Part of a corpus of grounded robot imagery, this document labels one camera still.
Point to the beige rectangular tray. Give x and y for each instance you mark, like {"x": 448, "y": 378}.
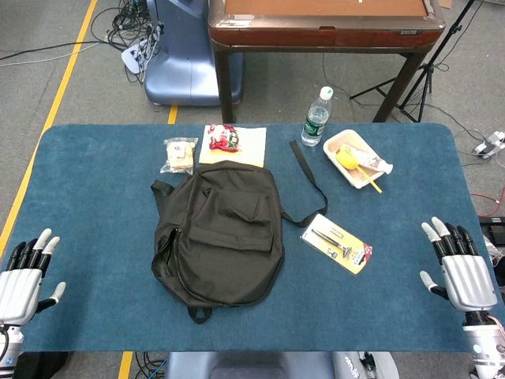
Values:
{"x": 335, "y": 148}

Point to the red snack packet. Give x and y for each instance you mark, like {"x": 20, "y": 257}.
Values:
{"x": 223, "y": 138}

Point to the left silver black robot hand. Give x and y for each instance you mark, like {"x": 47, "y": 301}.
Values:
{"x": 19, "y": 288}

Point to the blue table cloth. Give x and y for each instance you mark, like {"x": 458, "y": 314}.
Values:
{"x": 98, "y": 197}

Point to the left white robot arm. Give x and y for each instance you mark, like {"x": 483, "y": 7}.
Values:
{"x": 10, "y": 351}

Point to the white power adapter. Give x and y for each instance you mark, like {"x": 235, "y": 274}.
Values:
{"x": 489, "y": 144}

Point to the yellow thin stick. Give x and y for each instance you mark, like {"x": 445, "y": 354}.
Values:
{"x": 372, "y": 182}

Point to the black box device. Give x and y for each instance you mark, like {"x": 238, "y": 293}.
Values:
{"x": 493, "y": 227}

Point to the grey robot torso base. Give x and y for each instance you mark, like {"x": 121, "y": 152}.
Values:
{"x": 236, "y": 367}

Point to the black tripod stand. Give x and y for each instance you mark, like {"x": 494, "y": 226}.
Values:
{"x": 455, "y": 28}

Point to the yellow round sponge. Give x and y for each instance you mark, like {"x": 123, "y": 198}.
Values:
{"x": 347, "y": 158}

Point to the cream paper sheet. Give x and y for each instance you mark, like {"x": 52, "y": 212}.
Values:
{"x": 252, "y": 148}

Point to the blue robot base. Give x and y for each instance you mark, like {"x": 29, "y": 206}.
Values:
{"x": 181, "y": 59}

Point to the razor in yellow blister pack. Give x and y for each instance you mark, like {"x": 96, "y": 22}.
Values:
{"x": 339, "y": 245}

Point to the brown mahjong table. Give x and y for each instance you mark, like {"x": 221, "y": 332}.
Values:
{"x": 323, "y": 35}

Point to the bagged bread snack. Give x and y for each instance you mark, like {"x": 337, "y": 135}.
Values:
{"x": 179, "y": 156}

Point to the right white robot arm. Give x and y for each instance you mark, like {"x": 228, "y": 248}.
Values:
{"x": 483, "y": 347}

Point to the black fabric backpack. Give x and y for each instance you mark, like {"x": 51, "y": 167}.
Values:
{"x": 225, "y": 237}

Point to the white power strip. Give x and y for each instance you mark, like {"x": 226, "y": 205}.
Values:
{"x": 132, "y": 57}

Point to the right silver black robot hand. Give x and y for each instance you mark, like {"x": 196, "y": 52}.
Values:
{"x": 469, "y": 280}

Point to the clear plastic water bottle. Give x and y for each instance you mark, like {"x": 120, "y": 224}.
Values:
{"x": 315, "y": 122}

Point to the white toothpaste tube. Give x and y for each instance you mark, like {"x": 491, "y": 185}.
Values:
{"x": 375, "y": 162}

